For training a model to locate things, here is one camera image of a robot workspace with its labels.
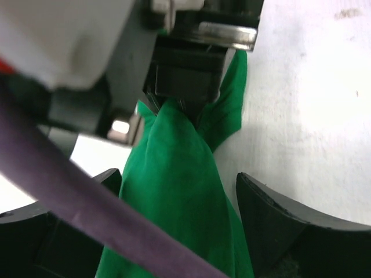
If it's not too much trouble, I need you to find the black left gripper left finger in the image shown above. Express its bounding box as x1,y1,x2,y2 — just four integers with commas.
0,168,122,278

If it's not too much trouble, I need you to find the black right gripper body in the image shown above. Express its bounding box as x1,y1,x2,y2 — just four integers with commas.
5,1,263,145

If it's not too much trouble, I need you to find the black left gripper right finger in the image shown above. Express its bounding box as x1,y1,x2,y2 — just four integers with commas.
236,173,370,277

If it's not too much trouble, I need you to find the green t-shirt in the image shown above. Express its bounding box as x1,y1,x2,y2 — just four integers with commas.
95,50,256,278

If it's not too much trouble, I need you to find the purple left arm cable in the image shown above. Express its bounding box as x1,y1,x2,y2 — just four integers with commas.
0,100,227,278

